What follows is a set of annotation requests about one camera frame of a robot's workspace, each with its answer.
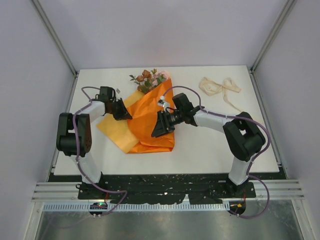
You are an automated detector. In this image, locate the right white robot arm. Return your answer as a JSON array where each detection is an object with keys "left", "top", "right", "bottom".
[{"left": 151, "top": 93, "right": 266, "bottom": 197}]

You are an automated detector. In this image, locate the fake flower bouquet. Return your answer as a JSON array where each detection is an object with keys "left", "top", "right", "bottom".
[{"left": 129, "top": 68, "right": 171, "bottom": 94}]

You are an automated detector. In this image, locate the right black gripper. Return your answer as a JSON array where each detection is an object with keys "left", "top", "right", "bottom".
[{"left": 152, "top": 109, "right": 184, "bottom": 138}]

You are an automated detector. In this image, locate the left aluminium corner post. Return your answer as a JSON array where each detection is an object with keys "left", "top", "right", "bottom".
[{"left": 30, "top": 0, "right": 78, "bottom": 77}]

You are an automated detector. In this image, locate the white slotted cable duct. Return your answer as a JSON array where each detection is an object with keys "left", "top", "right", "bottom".
[{"left": 42, "top": 201, "right": 230, "bottom": 212}]

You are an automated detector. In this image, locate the aluminium corner post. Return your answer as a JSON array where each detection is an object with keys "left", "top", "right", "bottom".
[
  {"left": 249, "top": 0, "right": 297, "bottom": 75},
  {"left": 30, "top": 0, "right": 78, "bottom": 77}
]

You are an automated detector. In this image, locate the aluminium frame rail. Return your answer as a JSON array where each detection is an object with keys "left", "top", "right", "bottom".
[{"left": 31, "top": 179, "right": 305, "bottom": 203}]

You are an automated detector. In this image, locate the orange wrapping paper sheet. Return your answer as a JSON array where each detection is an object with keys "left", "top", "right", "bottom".
[{"left": 96, "top": 78, "right": 175, "bottom": 154}]

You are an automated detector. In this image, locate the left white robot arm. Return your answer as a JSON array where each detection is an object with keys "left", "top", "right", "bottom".
[{"left": 56, "top": 86, "right": 132, "bottom": 199}]

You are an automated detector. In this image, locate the right aluminium corner post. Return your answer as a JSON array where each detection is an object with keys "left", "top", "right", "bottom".
[{"left": 249, "top": 0, "right": 297, "bottom": 75}]

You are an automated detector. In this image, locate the cream ribbon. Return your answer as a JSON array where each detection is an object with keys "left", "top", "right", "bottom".
[{"left": 198, "top": 77, "right": 242, "bottom": 112}]

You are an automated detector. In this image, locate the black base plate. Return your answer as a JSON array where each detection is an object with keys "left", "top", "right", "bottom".
[{"left": 48, "top": 172, "right": 288, "bottom": 205}]

